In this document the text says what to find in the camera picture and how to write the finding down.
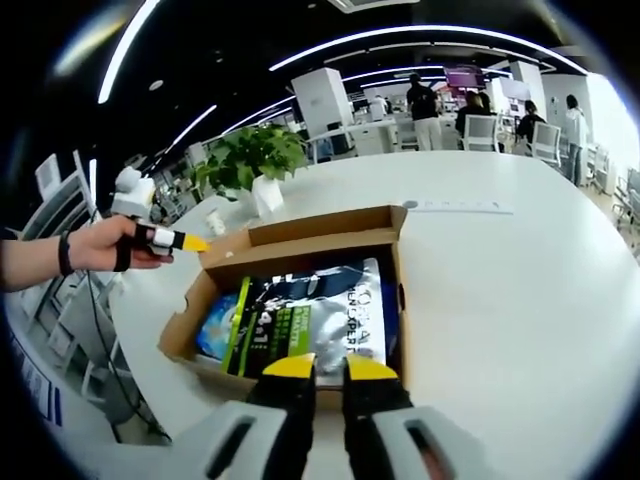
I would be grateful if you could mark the person's left hand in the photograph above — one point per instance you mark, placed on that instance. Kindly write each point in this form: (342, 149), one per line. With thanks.
(100, 247)

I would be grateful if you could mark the green small packet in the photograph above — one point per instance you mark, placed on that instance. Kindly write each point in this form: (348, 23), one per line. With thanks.
(330, 320)

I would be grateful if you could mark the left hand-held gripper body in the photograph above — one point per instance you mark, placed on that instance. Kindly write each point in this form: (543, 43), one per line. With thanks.
(132, 197)

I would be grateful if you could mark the potted green plant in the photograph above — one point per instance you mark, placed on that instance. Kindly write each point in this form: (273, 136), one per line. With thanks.
(260, 150)

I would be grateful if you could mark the black wristband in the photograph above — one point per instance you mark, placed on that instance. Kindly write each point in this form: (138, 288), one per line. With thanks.
(66, 255)

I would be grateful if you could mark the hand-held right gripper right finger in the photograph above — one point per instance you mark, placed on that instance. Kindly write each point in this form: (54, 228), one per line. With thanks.
(395, 435)

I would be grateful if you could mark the ceiling air conditioner unit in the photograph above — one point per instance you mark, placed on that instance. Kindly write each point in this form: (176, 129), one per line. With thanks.
(365, 4)

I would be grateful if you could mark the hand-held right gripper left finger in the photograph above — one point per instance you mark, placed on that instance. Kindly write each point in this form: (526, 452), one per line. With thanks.
(270, 430)

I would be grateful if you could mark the white mesh office chair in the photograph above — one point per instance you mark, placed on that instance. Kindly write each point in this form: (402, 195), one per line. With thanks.
(482, 130)
(546, 142)

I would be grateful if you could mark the brown cardboard shoe box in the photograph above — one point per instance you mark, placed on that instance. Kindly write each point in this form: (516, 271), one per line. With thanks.
(320, 227)

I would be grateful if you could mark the light blue wet wipes pack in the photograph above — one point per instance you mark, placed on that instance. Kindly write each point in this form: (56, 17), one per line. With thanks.
(217, 325)

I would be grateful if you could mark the white shelving rack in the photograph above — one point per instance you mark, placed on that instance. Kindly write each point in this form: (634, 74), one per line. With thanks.
(65, 195)

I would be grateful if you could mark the purple wall screen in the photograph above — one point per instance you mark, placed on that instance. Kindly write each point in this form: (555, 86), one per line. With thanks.
(465, 77)

